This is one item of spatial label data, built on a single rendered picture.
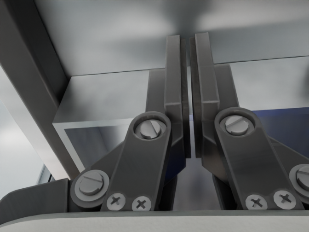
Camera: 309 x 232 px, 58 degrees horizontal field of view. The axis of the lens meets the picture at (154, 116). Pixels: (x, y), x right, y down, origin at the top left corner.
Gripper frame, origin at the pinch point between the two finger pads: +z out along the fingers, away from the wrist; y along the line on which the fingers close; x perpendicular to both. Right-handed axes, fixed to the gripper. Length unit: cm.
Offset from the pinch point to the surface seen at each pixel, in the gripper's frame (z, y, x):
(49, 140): 1.9, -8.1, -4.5
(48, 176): 24, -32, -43
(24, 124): 4.0, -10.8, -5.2
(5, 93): 4.0, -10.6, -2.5
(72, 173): 1.9, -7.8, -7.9
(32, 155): 89, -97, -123
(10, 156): 89, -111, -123
